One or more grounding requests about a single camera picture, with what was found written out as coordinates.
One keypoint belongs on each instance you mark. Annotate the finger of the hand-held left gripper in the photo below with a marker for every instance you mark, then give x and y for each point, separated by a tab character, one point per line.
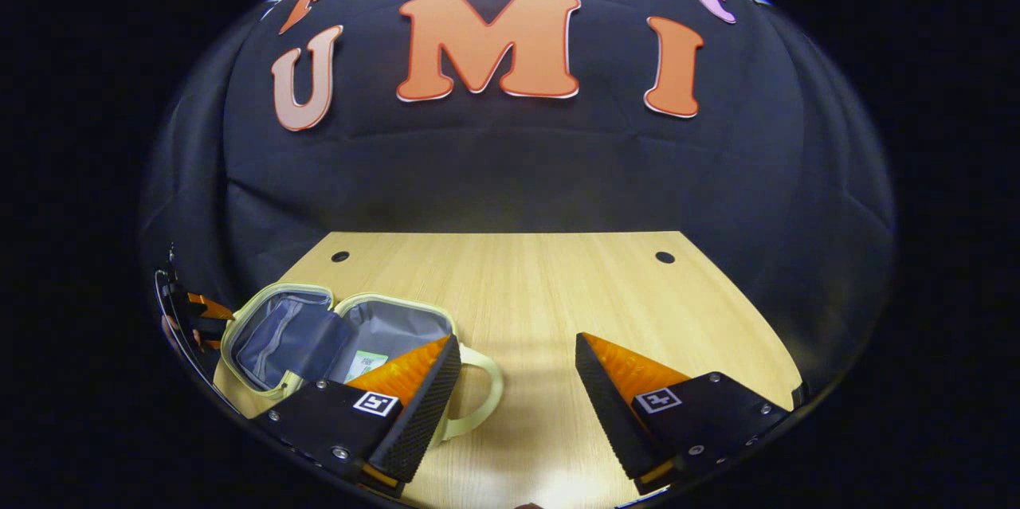
209	340
213	307

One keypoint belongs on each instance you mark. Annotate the black backdrop cloth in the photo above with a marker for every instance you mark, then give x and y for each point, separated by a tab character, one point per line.
478	166

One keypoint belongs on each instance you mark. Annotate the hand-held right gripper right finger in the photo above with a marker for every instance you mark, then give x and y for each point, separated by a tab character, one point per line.
610	413

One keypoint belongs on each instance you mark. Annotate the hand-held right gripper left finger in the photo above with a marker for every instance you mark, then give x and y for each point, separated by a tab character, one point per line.
426	413

